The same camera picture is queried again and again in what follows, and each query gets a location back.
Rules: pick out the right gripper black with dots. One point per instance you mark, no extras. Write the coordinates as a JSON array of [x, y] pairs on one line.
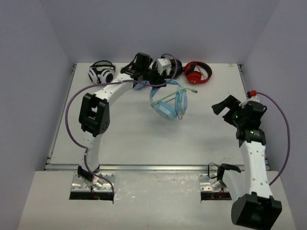
[[218, 108]]

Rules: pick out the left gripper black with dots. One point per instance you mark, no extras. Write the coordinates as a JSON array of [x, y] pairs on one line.
[[160, 77]]

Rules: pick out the light blue headphones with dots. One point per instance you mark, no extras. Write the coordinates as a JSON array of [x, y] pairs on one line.
[[173, 105]]

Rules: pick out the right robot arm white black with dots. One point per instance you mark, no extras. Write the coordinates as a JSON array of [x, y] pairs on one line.
[[253, 204]]

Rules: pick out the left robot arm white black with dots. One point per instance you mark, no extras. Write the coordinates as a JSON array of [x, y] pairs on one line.
[[95, 109]]

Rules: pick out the pink blue cat-ear headphones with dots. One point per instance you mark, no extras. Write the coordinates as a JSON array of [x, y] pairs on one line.
[[138, 86]]

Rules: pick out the red black headphones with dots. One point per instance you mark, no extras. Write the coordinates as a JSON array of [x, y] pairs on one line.
[[197, 72]]

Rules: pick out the white black headphones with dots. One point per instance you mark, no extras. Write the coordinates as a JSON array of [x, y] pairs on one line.
[[102, 71]]

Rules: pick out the black headset with microphone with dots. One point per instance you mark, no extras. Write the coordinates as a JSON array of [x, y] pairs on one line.
[[175, 70]]

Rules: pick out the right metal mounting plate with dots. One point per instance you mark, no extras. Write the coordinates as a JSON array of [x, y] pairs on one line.
[[210, 184]]

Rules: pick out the metal mounting plate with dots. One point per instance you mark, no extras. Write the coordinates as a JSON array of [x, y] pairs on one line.
[[210, 184], [79, 184]]

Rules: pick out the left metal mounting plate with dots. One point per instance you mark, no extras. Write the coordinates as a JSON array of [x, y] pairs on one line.
[[79, 184]]

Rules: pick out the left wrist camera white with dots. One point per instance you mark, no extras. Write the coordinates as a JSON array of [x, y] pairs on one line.
[[163, 64]]

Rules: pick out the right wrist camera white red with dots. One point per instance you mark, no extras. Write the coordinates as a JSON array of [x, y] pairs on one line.
[[251, 97]]

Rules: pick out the aluminium table edge rail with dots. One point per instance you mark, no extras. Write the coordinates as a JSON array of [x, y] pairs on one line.
[[129, 167]]

